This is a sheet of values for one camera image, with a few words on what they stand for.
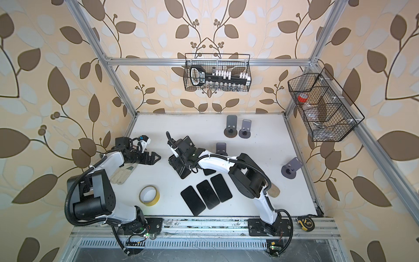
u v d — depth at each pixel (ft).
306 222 2.41
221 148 3.01
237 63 2.99
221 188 2.84
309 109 2.29
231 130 3.54
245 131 3.45
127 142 2.52
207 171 2.99
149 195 2.76
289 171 2.84
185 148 2.27
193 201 2.71
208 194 2.78
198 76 2.77
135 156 2.51
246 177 1.66
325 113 2.67
